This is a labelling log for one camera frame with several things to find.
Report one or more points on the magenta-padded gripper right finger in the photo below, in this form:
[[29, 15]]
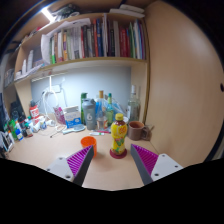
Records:
[[165, 165]]

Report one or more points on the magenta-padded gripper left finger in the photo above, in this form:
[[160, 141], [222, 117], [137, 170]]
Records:
[[63, 166]]

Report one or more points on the yellow-label tea drink bottle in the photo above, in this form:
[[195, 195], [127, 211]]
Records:
[[119, 135]]

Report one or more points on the orange plastic cup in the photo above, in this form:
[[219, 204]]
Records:
[[88, 141]]

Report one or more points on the light blue hairbrush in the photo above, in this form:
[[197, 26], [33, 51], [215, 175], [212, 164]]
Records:
[[78, 128]]

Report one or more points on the brown ceramic mug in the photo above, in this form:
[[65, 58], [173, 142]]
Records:
[[136, 130]]

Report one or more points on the white and green tube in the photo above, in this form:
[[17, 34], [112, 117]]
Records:
[[96, 133]]

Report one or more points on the flat round red coaster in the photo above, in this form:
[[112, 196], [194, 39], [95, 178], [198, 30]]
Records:
[[118, 155]]

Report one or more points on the blue and white box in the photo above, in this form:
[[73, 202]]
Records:
[[73, 117]]

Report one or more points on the pink pouch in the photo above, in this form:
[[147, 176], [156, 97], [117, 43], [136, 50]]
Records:
[[59, 115]]

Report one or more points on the white bottle with blue cap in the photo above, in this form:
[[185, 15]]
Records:
[[18, 134]]

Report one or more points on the grey shaker bottle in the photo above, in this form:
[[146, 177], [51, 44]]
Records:
[[89, 115]]

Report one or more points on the red and white canister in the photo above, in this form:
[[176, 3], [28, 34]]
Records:
[[34, 111]]

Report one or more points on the clear glass bottle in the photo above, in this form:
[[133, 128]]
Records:
[[133, 108]]

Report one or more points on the green pouch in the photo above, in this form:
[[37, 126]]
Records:
[[12, 126]]

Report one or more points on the gold-capped clear bottle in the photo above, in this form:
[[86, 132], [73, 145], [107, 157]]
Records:
[[101, 110]]

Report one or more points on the green glass bottle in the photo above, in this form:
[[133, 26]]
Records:
[[110, 110]]

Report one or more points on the black box device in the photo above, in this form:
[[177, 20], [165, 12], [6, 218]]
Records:
[[16, 109]]

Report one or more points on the wooden shelf unit with books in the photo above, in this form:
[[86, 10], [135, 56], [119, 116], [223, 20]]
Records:
[[100, 40]]

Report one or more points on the ceiling light tube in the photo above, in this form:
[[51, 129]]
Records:
[[47, 14]]

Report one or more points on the white wall power strip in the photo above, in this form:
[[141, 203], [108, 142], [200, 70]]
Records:
[[55, 88]]

